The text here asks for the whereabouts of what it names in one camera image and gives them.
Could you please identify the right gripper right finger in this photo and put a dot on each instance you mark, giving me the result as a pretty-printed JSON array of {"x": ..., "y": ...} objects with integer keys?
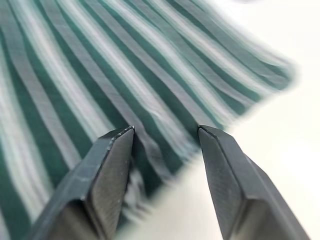
[{"x": 237, "y": 190}]

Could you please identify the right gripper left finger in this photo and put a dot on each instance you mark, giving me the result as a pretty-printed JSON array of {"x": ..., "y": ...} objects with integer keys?
[{"x": 100, "y": 180}]

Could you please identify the green white striped T-shirt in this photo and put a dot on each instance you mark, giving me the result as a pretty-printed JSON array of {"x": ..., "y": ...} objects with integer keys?
[{"x": 105, "y": 75}]

